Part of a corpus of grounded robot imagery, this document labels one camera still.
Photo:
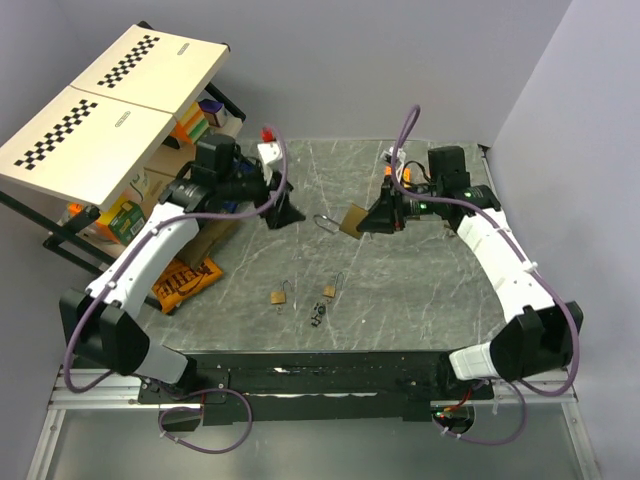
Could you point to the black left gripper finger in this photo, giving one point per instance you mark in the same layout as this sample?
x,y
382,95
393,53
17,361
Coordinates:
x,y
282,213
280,187

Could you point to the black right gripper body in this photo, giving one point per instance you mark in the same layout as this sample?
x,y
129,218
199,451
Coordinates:
x,y
412,205

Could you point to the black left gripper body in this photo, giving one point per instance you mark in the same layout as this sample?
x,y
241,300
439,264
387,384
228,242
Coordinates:
x,y
250,187

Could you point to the large brass padlock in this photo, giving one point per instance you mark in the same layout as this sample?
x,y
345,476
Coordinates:
x,y
348,225

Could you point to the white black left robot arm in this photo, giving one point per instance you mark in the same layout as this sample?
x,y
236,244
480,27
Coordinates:
x,y
100,322

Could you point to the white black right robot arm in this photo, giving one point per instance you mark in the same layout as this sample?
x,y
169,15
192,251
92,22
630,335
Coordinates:
x,y
540,331

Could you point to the black key bunch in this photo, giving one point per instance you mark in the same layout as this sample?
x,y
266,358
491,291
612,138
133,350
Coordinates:
x,y
318,313

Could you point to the blue doritos bag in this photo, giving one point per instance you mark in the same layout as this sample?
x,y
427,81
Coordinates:
x,y
242,167

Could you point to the orange yellow box left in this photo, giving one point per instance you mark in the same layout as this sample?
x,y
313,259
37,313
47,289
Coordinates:
x,y
403,174

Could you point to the purple white small box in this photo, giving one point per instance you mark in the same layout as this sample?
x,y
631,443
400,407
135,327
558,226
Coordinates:
x,y
215,112

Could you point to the small brass padlock left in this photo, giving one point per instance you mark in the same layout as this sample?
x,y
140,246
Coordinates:
x,y
279,296

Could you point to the small brass padlock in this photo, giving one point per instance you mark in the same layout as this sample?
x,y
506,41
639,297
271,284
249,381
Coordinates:
x,y
332,289
279,296

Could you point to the small brass padlock right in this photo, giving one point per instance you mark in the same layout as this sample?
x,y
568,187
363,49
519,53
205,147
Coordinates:
x,y
332,289

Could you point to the cardboard box on shelf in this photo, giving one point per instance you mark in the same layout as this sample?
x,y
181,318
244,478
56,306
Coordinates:
x,y
146,188

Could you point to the orange snack bag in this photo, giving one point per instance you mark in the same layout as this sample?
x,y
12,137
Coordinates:
x,y
179,282

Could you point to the green orange box on shelf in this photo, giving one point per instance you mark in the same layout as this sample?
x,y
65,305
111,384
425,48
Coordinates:
x,y
122,222

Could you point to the checkerboard calibration board upper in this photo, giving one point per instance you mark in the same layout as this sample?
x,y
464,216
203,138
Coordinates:
x,y
153,69

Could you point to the checkerboard calibration board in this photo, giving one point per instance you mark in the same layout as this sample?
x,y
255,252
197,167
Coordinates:
x,y
153,69
84,148

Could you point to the checkerboard calibration board lower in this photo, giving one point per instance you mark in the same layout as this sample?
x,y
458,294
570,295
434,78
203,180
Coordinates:
x,y
84,148

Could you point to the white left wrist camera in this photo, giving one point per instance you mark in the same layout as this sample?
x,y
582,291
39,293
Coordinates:
x,y
269,152

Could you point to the black frame wooden shelf rack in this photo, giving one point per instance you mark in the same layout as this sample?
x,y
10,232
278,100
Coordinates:
x,y
64,239

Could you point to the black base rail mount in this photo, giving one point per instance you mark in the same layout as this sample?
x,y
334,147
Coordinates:
x,y
327,385

